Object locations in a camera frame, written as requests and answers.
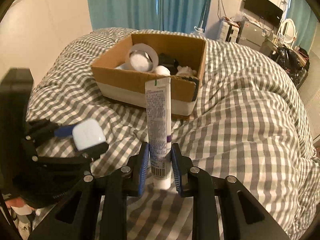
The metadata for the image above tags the white earbuds case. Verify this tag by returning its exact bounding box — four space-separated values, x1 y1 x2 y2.
72 119 106 151

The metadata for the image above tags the white printed tube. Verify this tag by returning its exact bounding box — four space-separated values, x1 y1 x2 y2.
145 77 172 190

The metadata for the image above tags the white plastic bottle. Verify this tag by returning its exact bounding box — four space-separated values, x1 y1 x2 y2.
153 65 171 76

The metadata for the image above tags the tape roll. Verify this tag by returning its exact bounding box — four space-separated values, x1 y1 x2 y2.
125 43 159 73

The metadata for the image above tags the black wallet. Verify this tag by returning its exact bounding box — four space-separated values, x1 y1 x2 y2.
158 53 180 73

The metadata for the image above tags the white plush toy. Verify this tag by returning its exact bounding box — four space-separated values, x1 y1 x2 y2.
176 66 197 76

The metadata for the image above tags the tissue pack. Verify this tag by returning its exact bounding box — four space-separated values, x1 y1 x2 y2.
115 63 130 70

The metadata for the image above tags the white sock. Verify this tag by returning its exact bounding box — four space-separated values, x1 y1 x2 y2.
129 51 153 72

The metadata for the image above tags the cardboard box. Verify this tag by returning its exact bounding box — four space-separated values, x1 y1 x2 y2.
91 33 207 116

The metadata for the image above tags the grey checkered duvet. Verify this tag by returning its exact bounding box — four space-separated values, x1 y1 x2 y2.
27 28 319 239

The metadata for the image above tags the black bag pile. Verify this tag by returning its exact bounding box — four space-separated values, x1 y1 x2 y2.
269 46 310 89

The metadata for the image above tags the teal curtain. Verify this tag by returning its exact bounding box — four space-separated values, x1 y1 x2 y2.
286 0 318 52
87 0 211 34

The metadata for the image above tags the silver mini fridge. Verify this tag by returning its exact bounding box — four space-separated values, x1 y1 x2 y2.
236 20 266 51

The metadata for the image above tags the white suitcase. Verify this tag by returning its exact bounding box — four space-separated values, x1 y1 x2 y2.
217 20 240 42

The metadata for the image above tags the white oval mirror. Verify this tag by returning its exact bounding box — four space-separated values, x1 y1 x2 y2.
277 18 297 47

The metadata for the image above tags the teal curtain right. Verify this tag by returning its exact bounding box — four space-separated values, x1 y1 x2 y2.
286 0 318 52

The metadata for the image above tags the black wall television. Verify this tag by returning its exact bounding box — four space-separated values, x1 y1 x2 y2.
244 0 283 27

